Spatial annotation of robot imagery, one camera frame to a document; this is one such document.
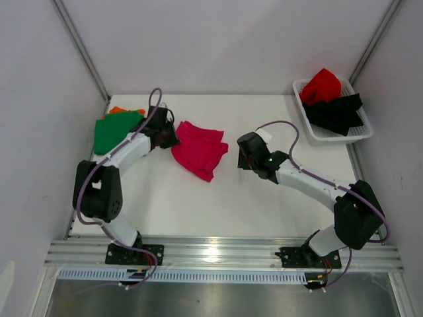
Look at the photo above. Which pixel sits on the orange t shirt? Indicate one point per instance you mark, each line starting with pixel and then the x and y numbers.
pixel 117 110

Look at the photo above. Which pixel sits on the red t shirt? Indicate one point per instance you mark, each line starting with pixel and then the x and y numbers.
pixel 323 87

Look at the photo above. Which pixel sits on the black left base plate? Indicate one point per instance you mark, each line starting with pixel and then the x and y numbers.
pixel 117 255

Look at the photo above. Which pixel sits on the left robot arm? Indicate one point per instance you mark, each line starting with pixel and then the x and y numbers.
pixel 98 196

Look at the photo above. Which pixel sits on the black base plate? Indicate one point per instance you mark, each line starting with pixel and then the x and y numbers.
pixel 298 257
pixel 117 255

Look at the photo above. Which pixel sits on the aluminium front rail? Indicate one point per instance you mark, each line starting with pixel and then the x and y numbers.
pixel 217 253

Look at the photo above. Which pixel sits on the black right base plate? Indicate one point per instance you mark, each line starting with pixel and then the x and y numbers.
pixel 298 257

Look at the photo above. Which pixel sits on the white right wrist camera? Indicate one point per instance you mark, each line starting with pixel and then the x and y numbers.
pixel 264 135

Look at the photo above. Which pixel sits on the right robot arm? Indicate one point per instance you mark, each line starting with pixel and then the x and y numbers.
pixel 357 212

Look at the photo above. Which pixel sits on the right aluminium corner post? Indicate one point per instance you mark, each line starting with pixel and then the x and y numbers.
pixel 380 31

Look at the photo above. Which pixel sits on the aluminium corner post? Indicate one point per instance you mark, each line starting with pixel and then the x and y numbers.
pixel 79 45
pixel 380 31

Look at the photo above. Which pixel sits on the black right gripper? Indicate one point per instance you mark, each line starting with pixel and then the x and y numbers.
pixel 246 154

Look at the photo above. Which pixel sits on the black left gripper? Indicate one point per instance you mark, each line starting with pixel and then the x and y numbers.
pixel 173 141

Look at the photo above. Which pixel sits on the white plastic basket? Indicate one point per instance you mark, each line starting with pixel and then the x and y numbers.
pixel 319 136

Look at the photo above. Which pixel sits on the left aluminium corner post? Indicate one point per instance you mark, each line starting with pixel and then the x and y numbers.
pixel 79 45

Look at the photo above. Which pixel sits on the pink t shirt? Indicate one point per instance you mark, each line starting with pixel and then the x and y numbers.
pixel 200 150

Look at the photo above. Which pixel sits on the black t shirt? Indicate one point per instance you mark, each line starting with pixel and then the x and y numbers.
pixel 337 116

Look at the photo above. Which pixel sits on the green t shirt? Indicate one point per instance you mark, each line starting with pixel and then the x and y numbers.
pixel 113 129

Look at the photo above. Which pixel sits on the white slotted cable duct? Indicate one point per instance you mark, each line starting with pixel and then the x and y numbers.
pixel 185 276

